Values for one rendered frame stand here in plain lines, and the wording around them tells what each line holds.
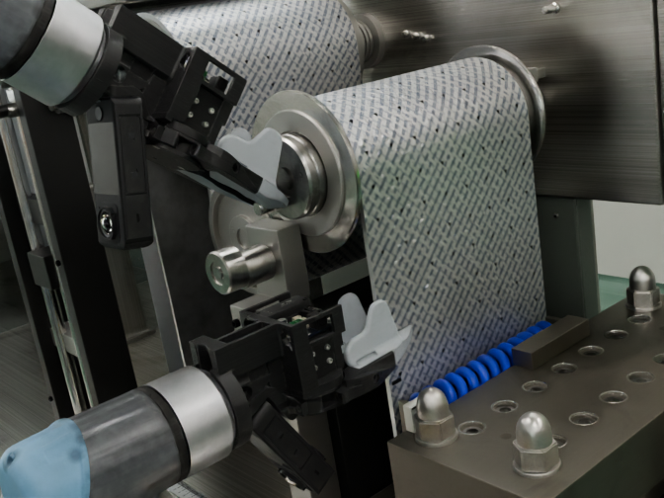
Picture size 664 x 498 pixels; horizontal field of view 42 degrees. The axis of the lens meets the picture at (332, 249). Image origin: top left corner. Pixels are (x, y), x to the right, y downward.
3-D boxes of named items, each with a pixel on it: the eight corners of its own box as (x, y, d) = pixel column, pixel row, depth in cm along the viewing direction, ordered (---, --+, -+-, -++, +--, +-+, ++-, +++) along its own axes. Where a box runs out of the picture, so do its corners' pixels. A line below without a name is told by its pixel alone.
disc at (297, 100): (265, 243, 83) (238, 91, 79) (269, 241, 84) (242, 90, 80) (369, 263, 72) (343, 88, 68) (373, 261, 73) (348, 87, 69)
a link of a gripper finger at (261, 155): (325, 155, 73) (242, 103, 68) (300, 218, 72) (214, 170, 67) (304, 155, 76) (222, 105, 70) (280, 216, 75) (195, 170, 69)
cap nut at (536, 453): (503, 468, 66) (497, 416, 64) (532, 448, 68) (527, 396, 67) (542, 483, 63) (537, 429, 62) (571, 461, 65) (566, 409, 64)
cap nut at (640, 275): (619, 308, 92) (616, 269, 91) (636, 296, 94) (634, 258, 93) (650, 314, 89) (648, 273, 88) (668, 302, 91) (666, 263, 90)
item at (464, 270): (390, 417, 79) (362, 224, 73) (543, 328, 93) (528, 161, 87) (394, 419, 78) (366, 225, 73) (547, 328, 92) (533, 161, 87)
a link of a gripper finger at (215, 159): (273, 178, 69) (185, 125, 64) (266, 195, 68) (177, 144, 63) (242, 176, 72) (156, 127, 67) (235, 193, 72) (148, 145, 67)
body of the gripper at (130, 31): (256, 85, 68) (131, -1, 60) (214, 183, 66) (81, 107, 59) (205, 87, 74) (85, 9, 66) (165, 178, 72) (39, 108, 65)
